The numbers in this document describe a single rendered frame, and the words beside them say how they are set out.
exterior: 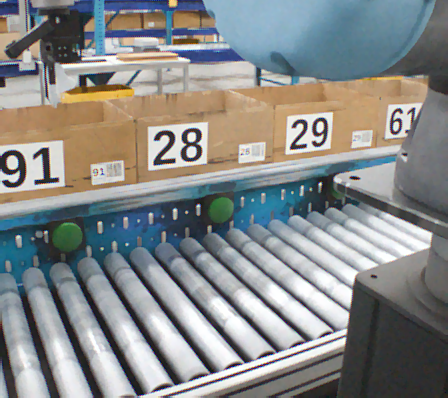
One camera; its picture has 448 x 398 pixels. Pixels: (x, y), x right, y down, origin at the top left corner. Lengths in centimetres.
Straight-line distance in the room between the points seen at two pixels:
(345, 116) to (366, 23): 135
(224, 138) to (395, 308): 96
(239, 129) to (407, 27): 115
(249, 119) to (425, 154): 101
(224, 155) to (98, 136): 34
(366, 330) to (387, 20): 34
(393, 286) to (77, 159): 90
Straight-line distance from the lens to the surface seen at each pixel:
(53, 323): 105
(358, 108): 163
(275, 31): 28
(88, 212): 124
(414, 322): 48
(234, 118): 139
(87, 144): 126
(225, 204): 135
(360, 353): 55
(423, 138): 44
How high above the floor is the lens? 132
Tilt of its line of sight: 18 degrees down
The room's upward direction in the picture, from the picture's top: 1 degrees clockwise
